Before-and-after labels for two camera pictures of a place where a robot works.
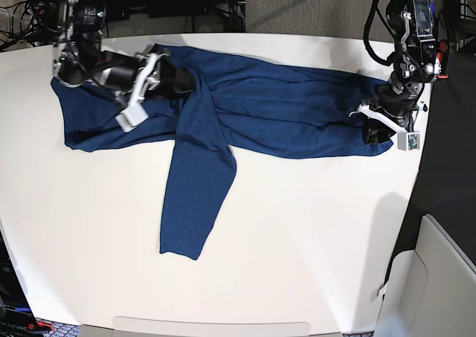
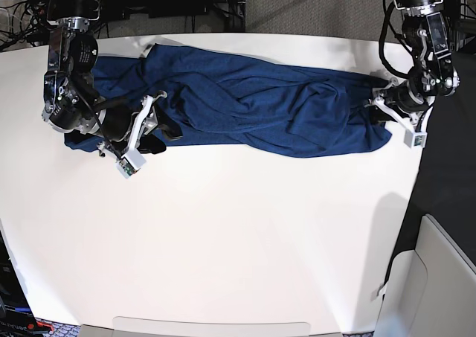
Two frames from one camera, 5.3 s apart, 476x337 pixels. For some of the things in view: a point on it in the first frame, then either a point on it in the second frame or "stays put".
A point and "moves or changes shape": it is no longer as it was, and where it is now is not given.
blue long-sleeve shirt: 238,106 moves or changes shape
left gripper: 129,77 -> 120,127
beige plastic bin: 431,290 stays put
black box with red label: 16,317 stays put
